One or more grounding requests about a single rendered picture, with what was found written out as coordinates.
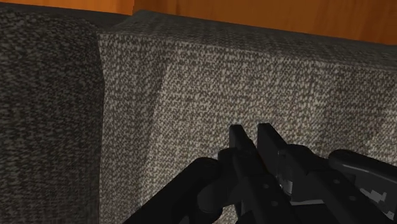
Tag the grey woven fabric sofa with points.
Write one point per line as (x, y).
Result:
(217, 86)

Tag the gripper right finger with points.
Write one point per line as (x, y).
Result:
(310, 180)

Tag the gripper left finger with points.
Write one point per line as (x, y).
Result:
(248, 173)

